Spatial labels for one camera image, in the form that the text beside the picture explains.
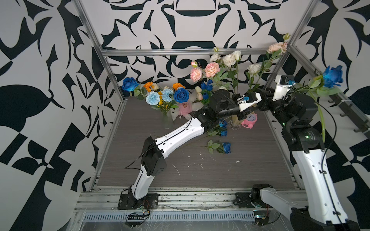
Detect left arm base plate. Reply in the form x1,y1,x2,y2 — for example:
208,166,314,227
118,193,159,210

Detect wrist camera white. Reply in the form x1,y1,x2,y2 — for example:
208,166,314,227
272,75,295,101
237,92,262,112

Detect white plush toy pink shirt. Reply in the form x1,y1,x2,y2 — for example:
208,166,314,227
168,100,203,121

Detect controller board with wires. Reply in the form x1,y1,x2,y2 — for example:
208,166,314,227
125,210,151,228
254,204,281,227

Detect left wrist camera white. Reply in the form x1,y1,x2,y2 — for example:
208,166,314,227
237,92,262,112

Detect left controller board with wires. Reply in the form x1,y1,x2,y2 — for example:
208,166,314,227
125,210,151,228

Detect pink rose stem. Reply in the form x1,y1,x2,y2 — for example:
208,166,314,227
247,33,291,93
190,60,223,83

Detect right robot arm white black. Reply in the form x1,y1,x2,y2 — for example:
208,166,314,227
250,90,360,231

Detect pink alarm clock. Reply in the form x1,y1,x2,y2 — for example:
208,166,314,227
241,113,258,129

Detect clear glass vase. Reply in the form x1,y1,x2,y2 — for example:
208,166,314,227
161,111,173,130

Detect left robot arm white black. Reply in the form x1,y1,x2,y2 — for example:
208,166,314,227
128,90,262,206

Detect right controller board with wires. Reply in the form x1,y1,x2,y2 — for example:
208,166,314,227
254,204,281,227

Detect blue orange mixed bouquet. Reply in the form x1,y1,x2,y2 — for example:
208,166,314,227
120,77,190,115

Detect blue white tulip bunch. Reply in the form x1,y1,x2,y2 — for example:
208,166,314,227
195,80,213,105

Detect pink rose stem left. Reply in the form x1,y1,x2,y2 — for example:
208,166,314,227
190,60,223,83

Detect blue rose spray stem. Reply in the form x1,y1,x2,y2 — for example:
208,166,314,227
290,65,344,99

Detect black hook rail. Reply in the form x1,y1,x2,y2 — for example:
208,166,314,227
328,87,370,136

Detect pink rose stem right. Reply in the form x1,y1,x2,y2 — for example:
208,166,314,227
247,33,291,93

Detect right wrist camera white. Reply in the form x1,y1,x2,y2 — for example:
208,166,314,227
272,75,295,101

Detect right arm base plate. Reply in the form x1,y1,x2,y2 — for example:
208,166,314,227
233,193,261,208

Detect white rose stems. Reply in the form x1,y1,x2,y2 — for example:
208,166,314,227
209,46,262,96

